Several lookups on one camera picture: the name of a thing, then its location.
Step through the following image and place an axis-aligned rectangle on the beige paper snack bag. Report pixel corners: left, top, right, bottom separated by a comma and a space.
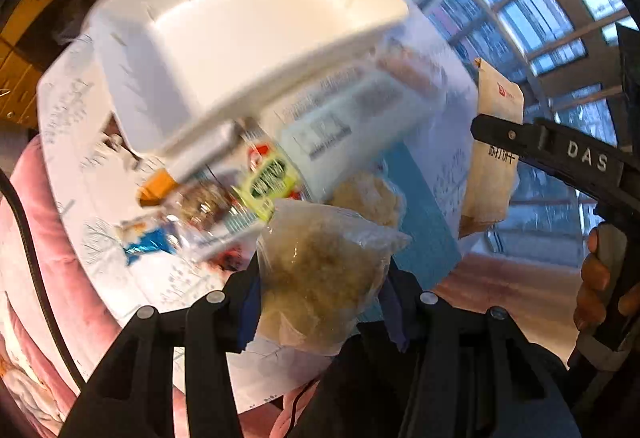
459, 58, 524, 238

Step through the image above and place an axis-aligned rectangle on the clear bag of yellow snack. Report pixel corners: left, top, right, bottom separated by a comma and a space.
256, 199, 411, 356

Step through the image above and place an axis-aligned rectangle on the clear nut date snack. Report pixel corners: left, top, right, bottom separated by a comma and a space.
163, 179, 239, 247

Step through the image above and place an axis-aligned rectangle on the large white orange snack package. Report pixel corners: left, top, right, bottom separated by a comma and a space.
138, 44, 447, 206

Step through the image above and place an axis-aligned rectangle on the green yellow snack packet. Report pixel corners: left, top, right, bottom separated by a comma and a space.
233, 143, 302, 221

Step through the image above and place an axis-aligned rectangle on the right hand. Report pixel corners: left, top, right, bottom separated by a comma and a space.
573, 228, 611, 332

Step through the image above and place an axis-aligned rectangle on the blue white snack packet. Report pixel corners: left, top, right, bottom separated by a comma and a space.
116, 215, 177, 266

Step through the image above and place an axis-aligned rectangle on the clear bag pale snack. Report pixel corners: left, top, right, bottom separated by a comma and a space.
326, 172, 406, 229

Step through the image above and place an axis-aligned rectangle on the patterned white teal tablecloth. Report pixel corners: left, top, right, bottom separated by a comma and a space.
37, 12, 482, 414

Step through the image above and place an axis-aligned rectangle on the white foam tray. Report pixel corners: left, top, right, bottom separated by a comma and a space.
88, 0, 409, 155

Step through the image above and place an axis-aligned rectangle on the wooden shelf cabinet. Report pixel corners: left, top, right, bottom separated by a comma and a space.
0, 0, 137, 130

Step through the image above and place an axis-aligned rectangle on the black cable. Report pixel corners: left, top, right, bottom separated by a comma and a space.
0, 167, 87, 392

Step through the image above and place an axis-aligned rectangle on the window railing frame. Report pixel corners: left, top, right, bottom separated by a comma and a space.
290, 0, 640, 269

